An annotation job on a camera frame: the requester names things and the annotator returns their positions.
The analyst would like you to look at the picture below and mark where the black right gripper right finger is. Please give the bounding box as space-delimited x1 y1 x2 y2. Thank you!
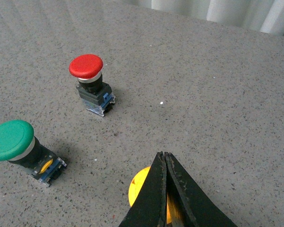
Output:
164 152 236 227

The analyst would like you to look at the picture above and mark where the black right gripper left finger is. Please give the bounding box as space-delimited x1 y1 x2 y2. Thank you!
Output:
119 152 167 227

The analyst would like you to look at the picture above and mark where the yellow mushroom push button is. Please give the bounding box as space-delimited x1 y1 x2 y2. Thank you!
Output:
128 166 176 227

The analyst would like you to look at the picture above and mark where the red mushroom push button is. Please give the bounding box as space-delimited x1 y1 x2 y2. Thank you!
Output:
69 54 115 117

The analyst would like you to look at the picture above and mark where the green mushroom push button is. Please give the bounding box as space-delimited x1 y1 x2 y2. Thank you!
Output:
0 120 67 187

